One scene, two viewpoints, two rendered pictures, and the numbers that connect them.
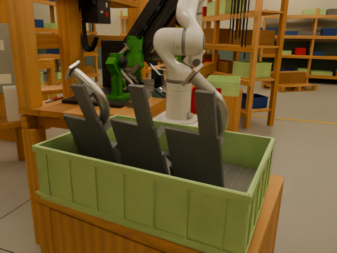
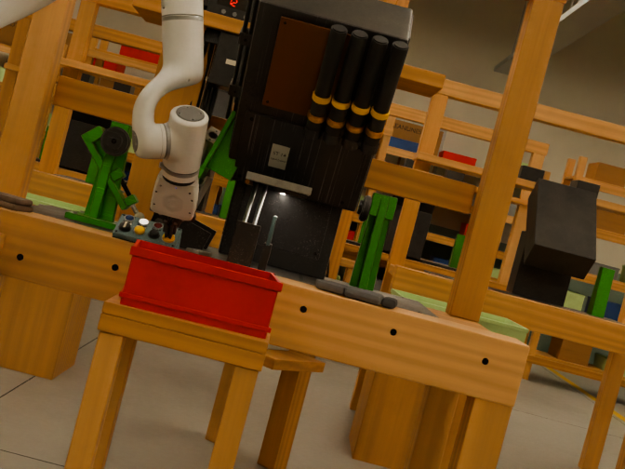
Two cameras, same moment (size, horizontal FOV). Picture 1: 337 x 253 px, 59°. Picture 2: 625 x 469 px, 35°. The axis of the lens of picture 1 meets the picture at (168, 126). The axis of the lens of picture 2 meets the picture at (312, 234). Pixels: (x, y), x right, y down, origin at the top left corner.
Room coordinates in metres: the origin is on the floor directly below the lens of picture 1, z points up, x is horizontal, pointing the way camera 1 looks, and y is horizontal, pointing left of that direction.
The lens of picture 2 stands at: (1.49, -2.32, 1.09)
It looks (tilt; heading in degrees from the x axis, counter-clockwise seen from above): 2 degrees down; 71
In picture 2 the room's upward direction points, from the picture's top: 15 degrees clockwise
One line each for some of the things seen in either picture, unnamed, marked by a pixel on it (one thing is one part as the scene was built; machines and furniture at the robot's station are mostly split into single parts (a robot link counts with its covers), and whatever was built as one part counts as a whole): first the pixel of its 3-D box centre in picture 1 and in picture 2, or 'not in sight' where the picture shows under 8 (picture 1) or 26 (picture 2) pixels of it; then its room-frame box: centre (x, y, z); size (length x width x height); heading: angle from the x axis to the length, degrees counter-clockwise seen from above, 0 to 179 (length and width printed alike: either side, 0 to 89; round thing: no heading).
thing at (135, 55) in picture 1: (136, 51); (228, 151); (2.10, 0.23, 1.17); 0.13 x 0.12 x 0.20; 162
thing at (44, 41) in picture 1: (87, 40); (265, 145); (2.30, 0.62, 1.23); 1.30 x 0.05 x 0.09; 162
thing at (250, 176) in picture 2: (149, 58); (279, 186); (2.23, 0.15, 1.11); 0.39 x 0.16 x 0.03; 72
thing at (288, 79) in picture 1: (289, 81); not in sight; (8.09, -3.27, 0.22); 1.20 x 0.80 x 0.44; 111
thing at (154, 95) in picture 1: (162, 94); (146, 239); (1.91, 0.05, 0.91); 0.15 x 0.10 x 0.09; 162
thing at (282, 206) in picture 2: (122, 62); (285, 206); (2.33, 0.37, 1.07); 0.30 x 0.18 x 0.34; 162
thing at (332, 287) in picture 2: not in sight; (356, 293); (2.41, -0.09, 0.91); 0.20 x 0.11 x 0.03; 151
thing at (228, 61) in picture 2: (97, 11); (244, 66); (2.14, 0.50, 1.42); 0.17 x 0.12 x 0.15; 162
